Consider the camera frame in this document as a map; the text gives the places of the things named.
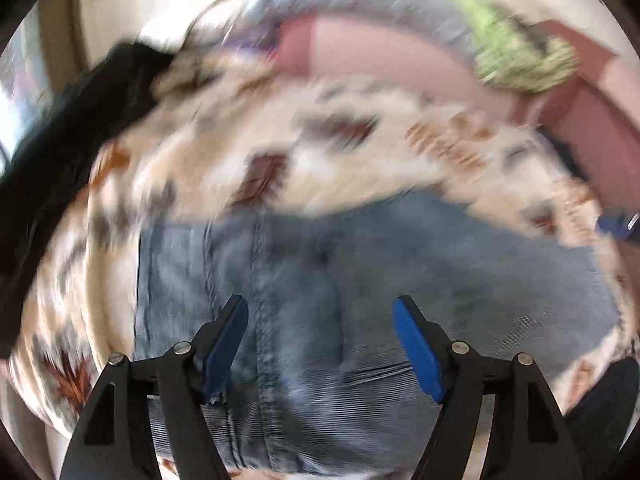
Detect leaf-printed cream blanket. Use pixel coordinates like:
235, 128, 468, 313
10, 50, 640, 480

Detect green patterned quilt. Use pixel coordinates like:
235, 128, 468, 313
445, 0, 581, 93

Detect pink sofa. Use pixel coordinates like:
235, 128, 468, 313
272, 15, 640, 211

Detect grey-blue denim pants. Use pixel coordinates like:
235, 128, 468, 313
132, 192, 621, 476

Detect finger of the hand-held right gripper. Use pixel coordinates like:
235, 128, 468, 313
597, 210, 640, 236

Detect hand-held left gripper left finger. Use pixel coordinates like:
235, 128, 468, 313
60, 295, 249, 480

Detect person's dark clothing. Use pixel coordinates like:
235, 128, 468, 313
562, 355, 640, 466

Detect black jacket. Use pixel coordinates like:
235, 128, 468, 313
0, 42, 173, 361

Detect grey quilted blanket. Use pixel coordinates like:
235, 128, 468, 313
220, 0, 481, 66

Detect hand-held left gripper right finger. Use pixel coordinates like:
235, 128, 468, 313
391, 295, 583, 480

